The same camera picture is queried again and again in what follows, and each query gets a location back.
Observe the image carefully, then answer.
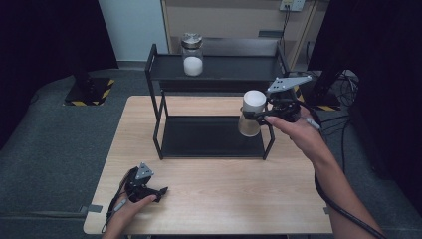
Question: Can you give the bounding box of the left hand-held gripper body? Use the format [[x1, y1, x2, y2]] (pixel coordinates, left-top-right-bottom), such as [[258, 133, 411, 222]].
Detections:
[[124, 161, 157, 204]]

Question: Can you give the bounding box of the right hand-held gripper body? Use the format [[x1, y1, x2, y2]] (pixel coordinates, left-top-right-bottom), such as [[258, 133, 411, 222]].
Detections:
[[265, 75, 314, 123]]

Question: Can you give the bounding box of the jar with white lid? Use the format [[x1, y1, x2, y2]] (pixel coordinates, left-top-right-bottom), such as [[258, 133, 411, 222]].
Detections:
[[238, 90, 268, 138]]

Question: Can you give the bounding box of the black metal shelf rack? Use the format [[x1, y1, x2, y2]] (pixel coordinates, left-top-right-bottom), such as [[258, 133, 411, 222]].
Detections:
[[144, 43, 292, 161]]

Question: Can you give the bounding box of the glass jar with metal lid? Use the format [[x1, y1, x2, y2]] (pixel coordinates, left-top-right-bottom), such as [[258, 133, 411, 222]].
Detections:
[[180, 32, 205, 78]]

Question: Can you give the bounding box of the person's left hand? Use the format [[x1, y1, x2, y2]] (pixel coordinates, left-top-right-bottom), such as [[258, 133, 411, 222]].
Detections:
[[105, 174, 158, 234]]

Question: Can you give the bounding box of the person's right hand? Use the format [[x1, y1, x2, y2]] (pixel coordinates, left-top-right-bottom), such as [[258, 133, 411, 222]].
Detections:
[[264, 107, 328, 164]]

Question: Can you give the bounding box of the black stand with striped base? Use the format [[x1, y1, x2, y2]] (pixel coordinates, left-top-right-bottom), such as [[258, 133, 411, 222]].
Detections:
[[63, 59, 116, 108], [292, 59, 343, 113]]

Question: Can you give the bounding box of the grey bar on cabinet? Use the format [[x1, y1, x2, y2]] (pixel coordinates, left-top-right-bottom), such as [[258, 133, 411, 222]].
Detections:
[[258, 30, 285, 39]]

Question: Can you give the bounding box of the beige wooden cabinet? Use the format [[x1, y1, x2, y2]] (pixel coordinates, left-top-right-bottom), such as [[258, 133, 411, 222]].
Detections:
[[160, 0, 320, 72]]

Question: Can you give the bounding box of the black curtain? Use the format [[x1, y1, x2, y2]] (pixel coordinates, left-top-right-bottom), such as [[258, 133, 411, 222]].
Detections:
[[308, 0, 422, 208], [0, 0, 119, 150]]

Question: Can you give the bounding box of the left hand-held gripper cable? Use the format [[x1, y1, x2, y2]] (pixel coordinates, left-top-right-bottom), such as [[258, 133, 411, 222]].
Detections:
[[101, 168, 137, 234]]

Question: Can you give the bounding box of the hand-held gripper cable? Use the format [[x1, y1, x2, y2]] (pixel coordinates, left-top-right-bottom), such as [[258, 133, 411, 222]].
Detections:
[[298, 101, 388, 239], [101, 168, 137, 234]]

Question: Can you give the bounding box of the bundle of floor cables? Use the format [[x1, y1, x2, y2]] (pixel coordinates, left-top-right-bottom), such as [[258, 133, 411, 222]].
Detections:
[[333, 69, 360, 108]]

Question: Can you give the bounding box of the black floor cable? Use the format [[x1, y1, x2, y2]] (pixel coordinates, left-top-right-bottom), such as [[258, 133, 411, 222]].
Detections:
[[317, 114, 354, 187]]

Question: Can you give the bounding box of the black socket cable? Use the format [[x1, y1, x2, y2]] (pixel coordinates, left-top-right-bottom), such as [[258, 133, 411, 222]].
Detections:
[[279, 4, 292, 52]]

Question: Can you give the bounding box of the white wall socket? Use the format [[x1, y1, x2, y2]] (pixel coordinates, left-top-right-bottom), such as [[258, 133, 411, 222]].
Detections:
[[279, 0, 306, 13]]

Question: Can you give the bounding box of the right hand-held gripper cable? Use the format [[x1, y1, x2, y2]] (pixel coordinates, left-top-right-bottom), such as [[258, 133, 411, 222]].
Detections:
[[298, 101, 388, 239]]

